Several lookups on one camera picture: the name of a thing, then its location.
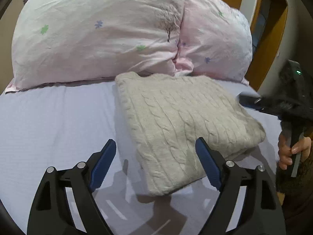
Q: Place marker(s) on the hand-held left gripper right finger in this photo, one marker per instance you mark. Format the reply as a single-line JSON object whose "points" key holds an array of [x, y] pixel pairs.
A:
{"points": [[209, 166]]}

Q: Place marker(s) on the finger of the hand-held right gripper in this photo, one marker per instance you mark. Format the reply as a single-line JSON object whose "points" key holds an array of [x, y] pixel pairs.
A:
{"points": [[250, 101]]}

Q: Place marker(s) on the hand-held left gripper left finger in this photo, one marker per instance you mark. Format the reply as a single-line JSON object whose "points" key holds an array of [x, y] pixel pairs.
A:
{"points": [[101, 170]]}

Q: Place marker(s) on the person's right forearm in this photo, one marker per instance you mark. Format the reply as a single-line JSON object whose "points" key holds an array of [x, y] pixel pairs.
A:
{"points": [[297, 191]]}

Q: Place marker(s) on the person's right hand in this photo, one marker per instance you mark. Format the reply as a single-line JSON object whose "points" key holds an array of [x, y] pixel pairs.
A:
{"points": [[291, 149]]}

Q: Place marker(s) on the lavender bed sheet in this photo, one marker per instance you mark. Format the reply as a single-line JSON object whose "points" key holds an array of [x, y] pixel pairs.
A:
{"points": [[63, 132]]}

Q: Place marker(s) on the pink floral pillow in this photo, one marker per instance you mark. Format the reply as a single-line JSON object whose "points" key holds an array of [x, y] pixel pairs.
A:
{"points": [[95, 34], [215, 41]]}

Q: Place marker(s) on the wooden bed frame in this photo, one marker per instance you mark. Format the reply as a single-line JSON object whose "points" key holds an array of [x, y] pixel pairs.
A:
{"points": [[266, 31]]}

